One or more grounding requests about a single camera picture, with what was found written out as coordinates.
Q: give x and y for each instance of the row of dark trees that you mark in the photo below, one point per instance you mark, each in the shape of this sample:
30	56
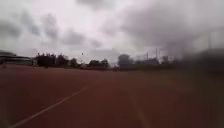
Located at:
125	61

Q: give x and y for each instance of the low long building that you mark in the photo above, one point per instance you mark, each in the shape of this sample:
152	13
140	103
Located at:
15	60

